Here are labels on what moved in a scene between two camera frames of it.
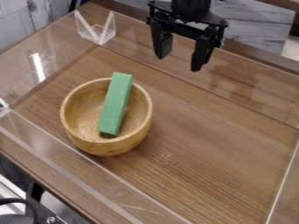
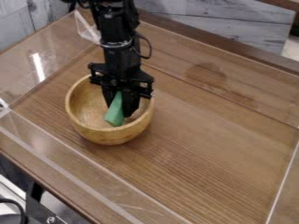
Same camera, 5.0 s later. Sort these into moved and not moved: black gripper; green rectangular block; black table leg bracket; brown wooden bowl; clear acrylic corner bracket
Moved: brown wooden bowl; black gripper; green rectangular block
Not moved: black table leg bracket; clear acrylic corner bracket
